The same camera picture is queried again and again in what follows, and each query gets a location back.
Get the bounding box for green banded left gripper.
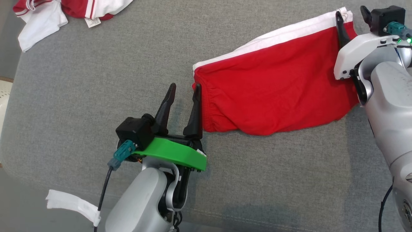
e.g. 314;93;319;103
134;83;207;172

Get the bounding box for teal plug camera cable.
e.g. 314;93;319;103
383;21;412;44
93;140;137;232

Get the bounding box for thin black cable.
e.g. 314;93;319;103
378;184;395;232

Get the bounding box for teal plug left camera cable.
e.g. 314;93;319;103
93;140;137;232

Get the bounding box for red shorts with white stripe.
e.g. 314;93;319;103
192;7;360;136

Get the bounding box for teal plug right camera cable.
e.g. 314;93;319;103
383;21;412;44

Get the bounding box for red Bulls 23 jersey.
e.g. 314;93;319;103
13;0;133;53

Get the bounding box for white paper strip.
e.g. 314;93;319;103
45;189;102;227

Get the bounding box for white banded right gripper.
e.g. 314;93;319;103
334;6;399;80

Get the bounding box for cream perforated laundry basket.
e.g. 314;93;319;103
0;77;13;136

